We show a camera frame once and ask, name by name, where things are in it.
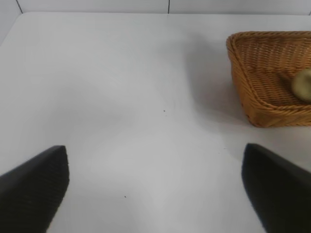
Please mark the brown woven wicker basket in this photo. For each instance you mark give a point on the brown woven wicker basket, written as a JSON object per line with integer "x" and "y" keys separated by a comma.
{"x": 262, "y": 72}

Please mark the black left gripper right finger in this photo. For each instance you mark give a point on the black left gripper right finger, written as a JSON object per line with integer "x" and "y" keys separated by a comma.
{"x": 281, "y": 194}

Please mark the pale yellow egg yolk pastry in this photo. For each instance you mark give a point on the pale yellow egg yolk pastry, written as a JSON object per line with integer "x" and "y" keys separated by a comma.
{"x": 302, "y": 85}

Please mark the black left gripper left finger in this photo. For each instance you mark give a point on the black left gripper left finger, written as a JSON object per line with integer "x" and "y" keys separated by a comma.
{"x": 31, "y": 191}

